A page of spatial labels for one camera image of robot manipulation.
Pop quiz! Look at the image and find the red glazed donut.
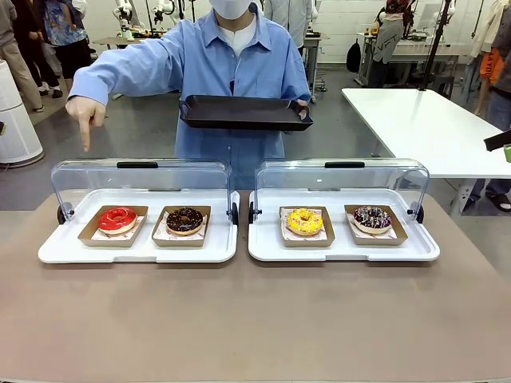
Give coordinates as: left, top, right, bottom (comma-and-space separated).
77, 204, 149, 248
97, 206, 138, 235

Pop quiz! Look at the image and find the dark sprinkled donut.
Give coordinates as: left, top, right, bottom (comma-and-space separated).
343, 204, 409, 246

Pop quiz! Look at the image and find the dark donut with colourful sprinkles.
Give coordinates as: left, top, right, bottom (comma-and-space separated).
353, 205, 393, 235

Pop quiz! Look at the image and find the white printed paper liner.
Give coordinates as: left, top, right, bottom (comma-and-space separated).
90, 215, 145, 243
347, 215, 398, 240
281, 210, 329, 243
157, 215, 209, 243

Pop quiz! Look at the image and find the black serving tray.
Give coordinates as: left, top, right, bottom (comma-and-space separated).
178, 94, 315, 132

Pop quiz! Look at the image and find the person's right forearm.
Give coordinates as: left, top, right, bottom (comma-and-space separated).
68, 43, 160, 107

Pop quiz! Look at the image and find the person's left forearm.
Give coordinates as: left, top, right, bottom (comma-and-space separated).
291, 73, 313, 105

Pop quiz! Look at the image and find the chocolate donut with nuts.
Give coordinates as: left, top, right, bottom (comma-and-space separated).
165, 207, 204, 236

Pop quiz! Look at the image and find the yellow sprinkled donut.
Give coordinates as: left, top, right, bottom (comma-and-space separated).
278, 206, 336, 248
286, 208, 323, 236

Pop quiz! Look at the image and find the person in blue shirt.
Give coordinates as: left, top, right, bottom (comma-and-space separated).
68, 2, 313, 191

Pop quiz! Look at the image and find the person's right hand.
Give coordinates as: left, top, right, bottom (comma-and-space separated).
65, 95, 108, 152

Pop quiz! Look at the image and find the white air purifier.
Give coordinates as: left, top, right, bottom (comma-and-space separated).
0, 59, 44, 165

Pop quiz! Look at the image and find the bystander in jeans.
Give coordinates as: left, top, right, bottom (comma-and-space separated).
470, 23, 511, 212

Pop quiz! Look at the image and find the bystander in beige trousers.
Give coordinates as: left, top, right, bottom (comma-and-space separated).
0, 0, 44, 113

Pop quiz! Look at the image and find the white side table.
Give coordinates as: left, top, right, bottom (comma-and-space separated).
341, 87, 511, 219

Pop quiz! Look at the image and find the bystander in dark clothes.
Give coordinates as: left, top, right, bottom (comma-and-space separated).
11, 0, 63, 99

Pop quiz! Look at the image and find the grey background workbench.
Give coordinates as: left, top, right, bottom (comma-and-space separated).
356, 31, 474, 95

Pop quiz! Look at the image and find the bystander in floral shirt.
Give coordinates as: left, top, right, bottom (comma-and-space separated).
42, 0, 95, 81

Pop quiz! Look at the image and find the white display tray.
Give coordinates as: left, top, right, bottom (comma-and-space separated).
38, 188, 240, 265
247, 188, 442, 263

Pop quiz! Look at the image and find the clear dome lid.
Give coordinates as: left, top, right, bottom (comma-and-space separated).
248, 158, 431, 225
50, 158, 240, 226

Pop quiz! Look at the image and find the black hanging bag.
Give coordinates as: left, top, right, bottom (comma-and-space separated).
346, 38, 362, 73

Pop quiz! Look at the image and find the bystander in pale shirt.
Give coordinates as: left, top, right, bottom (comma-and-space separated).
263, 0, 311, 53

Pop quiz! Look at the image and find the white face mask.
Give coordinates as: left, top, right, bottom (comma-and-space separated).
209, 0, 253, 20

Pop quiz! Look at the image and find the black camera stand pole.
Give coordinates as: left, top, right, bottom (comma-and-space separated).
417, 0, 456, 93

